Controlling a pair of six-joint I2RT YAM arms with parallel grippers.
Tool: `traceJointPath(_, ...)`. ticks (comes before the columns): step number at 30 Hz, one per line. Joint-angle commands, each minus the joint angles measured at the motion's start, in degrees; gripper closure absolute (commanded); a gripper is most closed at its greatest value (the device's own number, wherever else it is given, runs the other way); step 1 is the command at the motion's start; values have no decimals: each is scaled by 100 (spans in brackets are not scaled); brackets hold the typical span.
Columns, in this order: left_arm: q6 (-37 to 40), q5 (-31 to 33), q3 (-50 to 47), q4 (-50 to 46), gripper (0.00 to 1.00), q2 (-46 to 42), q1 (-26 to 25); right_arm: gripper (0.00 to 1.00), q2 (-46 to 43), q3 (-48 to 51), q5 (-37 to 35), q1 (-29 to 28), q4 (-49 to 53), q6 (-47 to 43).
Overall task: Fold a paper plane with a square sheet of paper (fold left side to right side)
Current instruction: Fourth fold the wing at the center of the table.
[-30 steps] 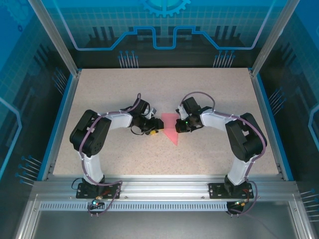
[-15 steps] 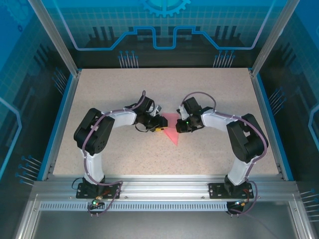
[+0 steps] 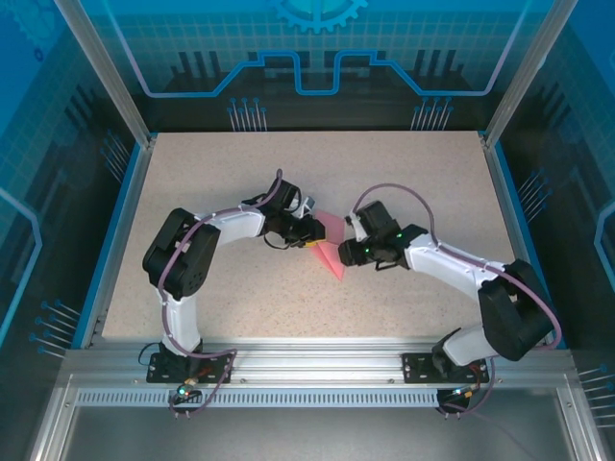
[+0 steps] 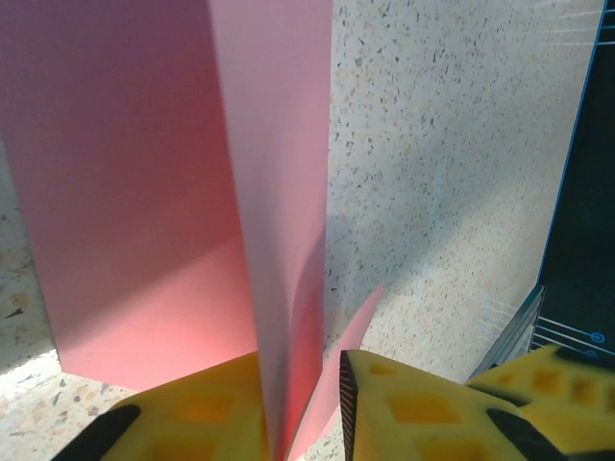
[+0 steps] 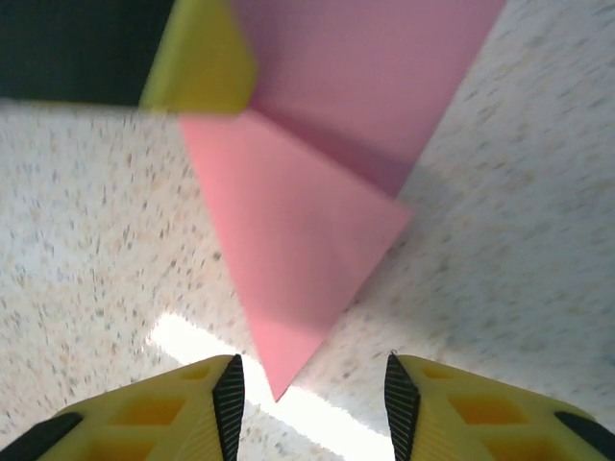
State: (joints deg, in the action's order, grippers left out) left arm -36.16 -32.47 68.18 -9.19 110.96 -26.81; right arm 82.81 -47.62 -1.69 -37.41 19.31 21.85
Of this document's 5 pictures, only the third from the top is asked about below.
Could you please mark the pink paper sheet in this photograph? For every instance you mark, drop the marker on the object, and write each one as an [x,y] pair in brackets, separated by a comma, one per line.
[331,225]

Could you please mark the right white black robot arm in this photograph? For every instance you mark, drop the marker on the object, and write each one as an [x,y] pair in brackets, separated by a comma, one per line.
[447,259]

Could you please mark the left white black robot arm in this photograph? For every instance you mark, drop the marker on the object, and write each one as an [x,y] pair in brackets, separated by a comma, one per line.
[235,225]

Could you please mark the aluminium front beam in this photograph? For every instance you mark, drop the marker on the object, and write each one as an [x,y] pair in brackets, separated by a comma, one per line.
[312,360]

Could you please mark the yellow power connector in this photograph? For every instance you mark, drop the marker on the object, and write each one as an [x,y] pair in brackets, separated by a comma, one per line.
[463,393]
[186,390]

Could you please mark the grey metal bottom panel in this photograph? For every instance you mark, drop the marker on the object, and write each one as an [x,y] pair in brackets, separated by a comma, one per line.
[312,437]

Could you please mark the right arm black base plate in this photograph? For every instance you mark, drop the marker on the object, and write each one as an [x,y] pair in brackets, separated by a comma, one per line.
[418,369]

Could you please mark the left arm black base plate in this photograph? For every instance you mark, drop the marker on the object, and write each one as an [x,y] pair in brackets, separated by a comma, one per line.
[216,369]

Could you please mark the aluminium frame post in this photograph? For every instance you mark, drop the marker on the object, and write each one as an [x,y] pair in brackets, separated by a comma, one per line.
[110,81]
[523,72]

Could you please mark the aluminium lower frame rail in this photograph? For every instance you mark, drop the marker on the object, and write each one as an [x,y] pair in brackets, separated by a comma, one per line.
[53,427]
[579,422]

